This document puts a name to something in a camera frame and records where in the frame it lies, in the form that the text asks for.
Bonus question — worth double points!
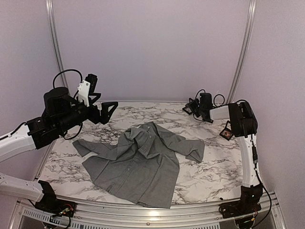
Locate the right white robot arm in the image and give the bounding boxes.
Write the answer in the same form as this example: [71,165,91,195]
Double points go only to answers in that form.
[188,89,263,214]

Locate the front aluminium rail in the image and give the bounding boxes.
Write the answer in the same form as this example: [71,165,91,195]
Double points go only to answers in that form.
[9,198,286,229]

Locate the black display frame back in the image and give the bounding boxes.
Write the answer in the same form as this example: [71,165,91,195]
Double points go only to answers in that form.
[182,98,200,116]

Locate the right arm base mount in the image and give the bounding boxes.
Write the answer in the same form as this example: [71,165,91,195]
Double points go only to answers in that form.
[219,184,263,219]

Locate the black display frame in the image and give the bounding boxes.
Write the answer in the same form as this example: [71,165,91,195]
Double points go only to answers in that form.
[182,98,200,116]
[219,120,234,141]

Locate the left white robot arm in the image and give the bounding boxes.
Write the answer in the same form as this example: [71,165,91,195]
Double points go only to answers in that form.
[0,74,118,212]

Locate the grey button-up shirt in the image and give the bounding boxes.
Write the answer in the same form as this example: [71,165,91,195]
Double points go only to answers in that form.
[73,122,205,208]

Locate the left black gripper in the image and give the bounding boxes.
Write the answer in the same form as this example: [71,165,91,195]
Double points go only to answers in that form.
[56,93,118,133]

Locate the left aluminium frame post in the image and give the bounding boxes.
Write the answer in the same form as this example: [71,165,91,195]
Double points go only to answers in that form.
[45,0,73,105]

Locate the orange portrait brooch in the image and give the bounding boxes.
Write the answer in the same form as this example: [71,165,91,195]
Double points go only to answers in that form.
[223,131,232,140]

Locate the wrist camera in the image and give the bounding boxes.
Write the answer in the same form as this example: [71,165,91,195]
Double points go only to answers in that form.
[77,73,98,107]
[189,98,200,113]

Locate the right aluminium frame post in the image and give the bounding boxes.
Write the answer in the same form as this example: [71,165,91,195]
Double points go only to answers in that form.
[226,0,257,104]

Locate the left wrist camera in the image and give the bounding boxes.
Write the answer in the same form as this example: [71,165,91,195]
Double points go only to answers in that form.
[77,73,98,107]

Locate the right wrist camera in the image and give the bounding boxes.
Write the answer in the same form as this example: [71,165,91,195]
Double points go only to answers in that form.
[189,98,200,113]

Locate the black display frame front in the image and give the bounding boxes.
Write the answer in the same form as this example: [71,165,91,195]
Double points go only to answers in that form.
[219,120,234,141]

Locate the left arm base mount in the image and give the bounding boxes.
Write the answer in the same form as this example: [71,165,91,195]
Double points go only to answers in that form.
[35,180,76,218]

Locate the aluminium frame post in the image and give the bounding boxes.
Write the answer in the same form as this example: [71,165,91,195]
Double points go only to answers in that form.
[45,0,73,105]
[226,0,257,104]

